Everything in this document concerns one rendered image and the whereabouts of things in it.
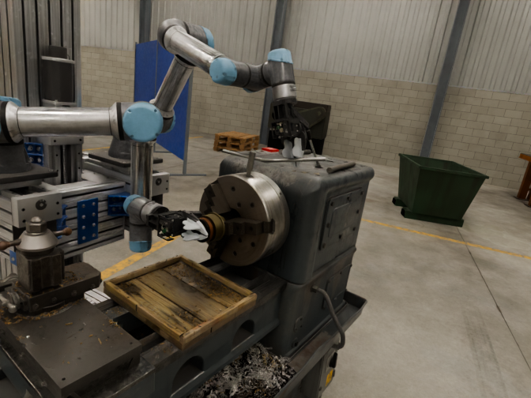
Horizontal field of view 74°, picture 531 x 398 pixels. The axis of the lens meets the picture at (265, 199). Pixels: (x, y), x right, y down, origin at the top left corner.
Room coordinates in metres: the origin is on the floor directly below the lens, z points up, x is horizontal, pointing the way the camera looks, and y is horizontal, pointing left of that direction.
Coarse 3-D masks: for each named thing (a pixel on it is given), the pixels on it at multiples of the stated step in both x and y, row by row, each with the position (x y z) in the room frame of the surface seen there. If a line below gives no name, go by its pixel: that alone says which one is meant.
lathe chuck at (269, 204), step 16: (224, 176) 1.15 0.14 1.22; (240, 176) 1.13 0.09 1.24; (256, 176) 1.17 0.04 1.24; (224, 192) 1.15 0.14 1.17; (240, 192) 1.11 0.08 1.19; (256, 192) 1.07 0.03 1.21; (272, 192) 1.12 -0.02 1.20; (240, 208) 1.10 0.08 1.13; (256, 208) 1.07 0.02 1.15; (272, 208) 1.07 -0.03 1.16; (240, 240) 1.10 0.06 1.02; (256, 240) 1.06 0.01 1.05; (272, 240) 1.06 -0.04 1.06; (224, 256) 1.13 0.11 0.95; (240, 256) 1.09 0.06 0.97; (256, 256) 1.05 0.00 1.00
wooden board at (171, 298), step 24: (168, 264) 1.12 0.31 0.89; (192, 264) 1.13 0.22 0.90; (144, 288) 0.96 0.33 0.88; (168, 288) 0.97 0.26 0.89; (192, 288) 0.99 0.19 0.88; (216, 288) 1.01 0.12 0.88; (240, 288) 1.00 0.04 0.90; (144, 312) 0.82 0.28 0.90; (168, 312) 0.86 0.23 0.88; (192, 312) 0.87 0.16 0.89; (216, 312) 0.89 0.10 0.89; (240, 312) 0.92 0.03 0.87; (168, 336) 0.76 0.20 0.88; (192, 336) 0.76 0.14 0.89
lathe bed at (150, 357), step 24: (216, 264) 1.26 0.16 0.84; (264, 288) 1.09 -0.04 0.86; (264, 312) 1.08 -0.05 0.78; (144, 336) 0.90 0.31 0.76; (216, 336) 0.88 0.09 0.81; (240, 336) 1.02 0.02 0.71; (168, 360) 0.71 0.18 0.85; (192, 360) 0.86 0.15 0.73; (216, 360) 0.88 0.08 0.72; (0, 384) 0.60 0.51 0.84; (168, 384) 0.74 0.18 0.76; (192, 384) 0.80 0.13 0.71
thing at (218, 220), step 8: (208, 216) 1.03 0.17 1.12; (216, 216) 1.04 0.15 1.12; (208, 224) 1.00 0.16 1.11; (216, 224) 1.01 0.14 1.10; (208, 232) 0.98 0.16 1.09; (216, 232) 1.00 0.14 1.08; (224, 232) 1.03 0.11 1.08; (200, 240) 1.00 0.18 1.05; (208, 240) 0.99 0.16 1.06; (216, 240) 1.04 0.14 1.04
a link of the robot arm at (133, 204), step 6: (126, 198) 1.14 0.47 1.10; (132, 198) 1.13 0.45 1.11; (138, 198) 1.13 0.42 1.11; (144, 198) 1.13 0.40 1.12; (126, 204) 1.12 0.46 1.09; (132, 204) 1.11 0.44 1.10; (138, 204) 1.10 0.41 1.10; (144, 204) 1.09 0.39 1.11; (126, 210) 1.12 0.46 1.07; (132, 210) 1.10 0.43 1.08; (138, 210) 1.08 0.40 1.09; (132, 216) 1.10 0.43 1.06; (138, 216) 1.08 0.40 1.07; (132, 222) 1.10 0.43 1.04; (138, 222) 1.10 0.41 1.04; (144, 222) 1.11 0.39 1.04
